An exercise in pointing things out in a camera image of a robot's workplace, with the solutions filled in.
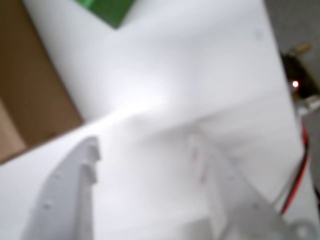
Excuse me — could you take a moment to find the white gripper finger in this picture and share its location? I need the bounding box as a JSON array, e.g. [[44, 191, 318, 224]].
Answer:
[[187, 133, 301, 240], [18, 136, 101, 240]]

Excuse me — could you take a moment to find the green cube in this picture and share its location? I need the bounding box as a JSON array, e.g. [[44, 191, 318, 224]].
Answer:
[[74, 0, 137, 30]]

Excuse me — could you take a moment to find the brown cardboard box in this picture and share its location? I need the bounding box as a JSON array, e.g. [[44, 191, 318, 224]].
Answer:
[[0, 0, 85, 165]]

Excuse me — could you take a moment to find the black spring clamp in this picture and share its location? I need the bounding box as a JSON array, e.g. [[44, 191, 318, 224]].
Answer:
[[279, 43, 320, 101]]

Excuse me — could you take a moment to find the red black gripper servo cable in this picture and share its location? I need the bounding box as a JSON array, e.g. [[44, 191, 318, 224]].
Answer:
[[279, 122, 312, 216]]

